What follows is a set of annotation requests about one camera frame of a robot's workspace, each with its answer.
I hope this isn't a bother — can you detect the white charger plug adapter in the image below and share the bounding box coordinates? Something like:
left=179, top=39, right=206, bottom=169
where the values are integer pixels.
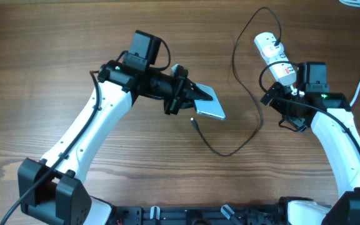
left=261, top=43, right=284, bottom=59

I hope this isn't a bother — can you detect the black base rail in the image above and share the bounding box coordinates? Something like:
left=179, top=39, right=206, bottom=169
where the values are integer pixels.
left=107, top=204, right=288, bottom=225

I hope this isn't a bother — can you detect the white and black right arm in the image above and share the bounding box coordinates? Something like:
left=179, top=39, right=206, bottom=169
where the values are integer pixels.
left=261, top=62, right=360, bottom=224

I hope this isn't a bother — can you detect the white power strip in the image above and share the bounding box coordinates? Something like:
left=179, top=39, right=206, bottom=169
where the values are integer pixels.
left=254, top=32, right=296, bottom=86

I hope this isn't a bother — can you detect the Galaxy S25 smartphone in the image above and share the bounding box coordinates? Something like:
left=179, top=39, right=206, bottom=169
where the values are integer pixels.
left=194, top=83, right=226, bottom=121

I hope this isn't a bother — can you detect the black USB charging cable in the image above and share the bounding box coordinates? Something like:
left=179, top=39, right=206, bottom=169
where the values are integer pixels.
left=189, top=6, right=283, bottom=158

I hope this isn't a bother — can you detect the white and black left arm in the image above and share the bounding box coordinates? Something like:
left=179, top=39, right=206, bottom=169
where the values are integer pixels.
left=17, top=31, right=225, bottom=224

